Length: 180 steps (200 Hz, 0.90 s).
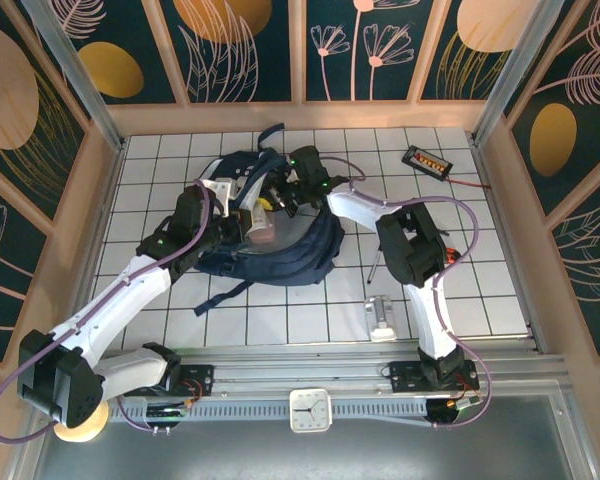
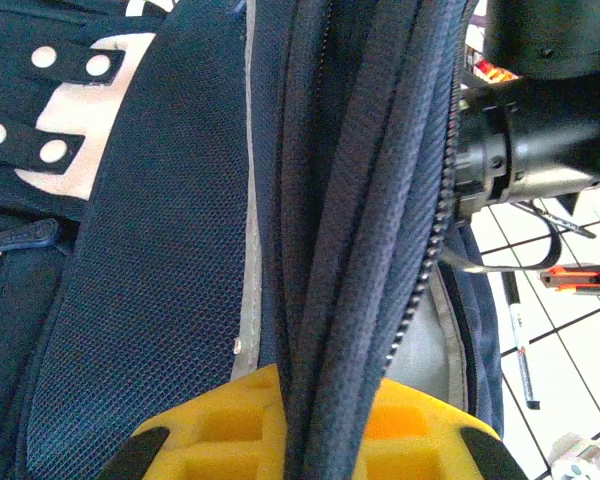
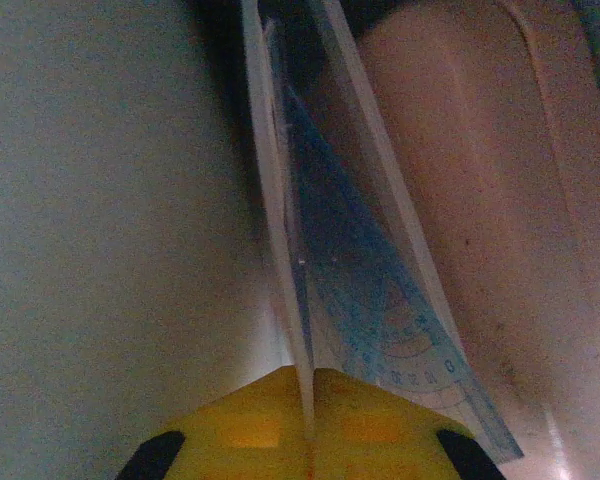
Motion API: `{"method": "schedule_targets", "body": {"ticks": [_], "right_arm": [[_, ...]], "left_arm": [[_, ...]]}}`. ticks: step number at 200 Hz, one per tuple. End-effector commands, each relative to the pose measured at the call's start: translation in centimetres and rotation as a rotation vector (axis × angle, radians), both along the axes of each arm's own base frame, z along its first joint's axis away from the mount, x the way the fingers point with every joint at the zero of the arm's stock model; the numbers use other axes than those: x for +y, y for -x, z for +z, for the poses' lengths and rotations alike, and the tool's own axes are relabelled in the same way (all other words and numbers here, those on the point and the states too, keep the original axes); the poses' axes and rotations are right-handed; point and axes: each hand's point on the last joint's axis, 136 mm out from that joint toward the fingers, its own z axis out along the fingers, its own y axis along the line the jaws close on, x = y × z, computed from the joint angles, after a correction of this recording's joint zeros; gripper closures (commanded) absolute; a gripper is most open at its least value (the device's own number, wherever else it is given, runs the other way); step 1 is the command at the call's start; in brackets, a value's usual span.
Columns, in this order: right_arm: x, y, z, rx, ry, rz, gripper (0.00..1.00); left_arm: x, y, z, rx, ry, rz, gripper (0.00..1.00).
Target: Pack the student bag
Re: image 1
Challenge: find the grey metal shelf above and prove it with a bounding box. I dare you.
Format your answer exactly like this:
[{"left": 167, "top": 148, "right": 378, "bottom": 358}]
[{"left": 7, "top": 394, "right": 599, "bottom": 480}]

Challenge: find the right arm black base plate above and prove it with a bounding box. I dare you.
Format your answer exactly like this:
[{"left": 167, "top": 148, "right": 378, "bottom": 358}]
[{"left": 388, "top": 360, "right": 480, "bottom": 394}]

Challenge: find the thin red cable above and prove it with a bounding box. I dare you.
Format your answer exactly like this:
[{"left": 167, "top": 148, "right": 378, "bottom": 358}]
[{"left": 447, "top": 177, "right": 492, "bottom": 191}]

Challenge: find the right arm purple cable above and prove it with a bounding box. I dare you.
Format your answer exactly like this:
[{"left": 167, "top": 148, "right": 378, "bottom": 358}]
[{"left": 319, "top": 155, "right": 492, "bottom": 431}]

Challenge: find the round wooden disc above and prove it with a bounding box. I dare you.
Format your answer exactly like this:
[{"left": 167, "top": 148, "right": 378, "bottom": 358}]
[{"left": 54, "top": 402, "right": 110, "bottom": 444}]

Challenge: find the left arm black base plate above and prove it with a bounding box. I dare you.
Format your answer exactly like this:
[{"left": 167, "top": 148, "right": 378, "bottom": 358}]
[{"left": 123, "top": 363, "right": 216, "bottom": 399}]

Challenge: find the black battery charger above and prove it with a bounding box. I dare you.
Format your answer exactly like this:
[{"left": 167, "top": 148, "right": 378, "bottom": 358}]
[{"left": 400, "top": 144, "right": 454, "bottom": 181}]

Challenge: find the grey slotted cable duct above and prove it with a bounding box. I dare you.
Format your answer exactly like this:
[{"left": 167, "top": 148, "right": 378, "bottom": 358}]
[{"left": 108, "top": 401, "right": 431, "bottom": 425}]

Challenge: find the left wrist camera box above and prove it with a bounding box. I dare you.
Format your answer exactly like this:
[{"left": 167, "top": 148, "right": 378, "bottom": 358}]
[{"left": 199, "top": 177, "right": 232, "bottom": 217}]

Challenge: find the navy blue backpack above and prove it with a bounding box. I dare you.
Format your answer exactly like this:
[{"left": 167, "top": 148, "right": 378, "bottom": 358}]
[{"left": 193, "top": 122, "right": 347, "bottom": 317}]

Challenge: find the white square clock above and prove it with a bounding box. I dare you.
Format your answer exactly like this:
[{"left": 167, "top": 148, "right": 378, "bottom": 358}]
[{"left": 288, "top": 387, "right": 334, "bottom": 433}]

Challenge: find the aluminium mounting rail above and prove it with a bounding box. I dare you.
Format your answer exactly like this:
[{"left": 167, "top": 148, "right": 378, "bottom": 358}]
[{"left": 29, "top": 339, "right": 569, "bottom": 401}]

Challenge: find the aluminium frame post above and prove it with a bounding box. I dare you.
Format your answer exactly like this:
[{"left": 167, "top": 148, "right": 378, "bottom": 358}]
[
  {"left": 470, "top": 0, "right": 565, "bottom": 147},
  {"left": 22, "top": 0, "right": 127, "bottom": 152}
]

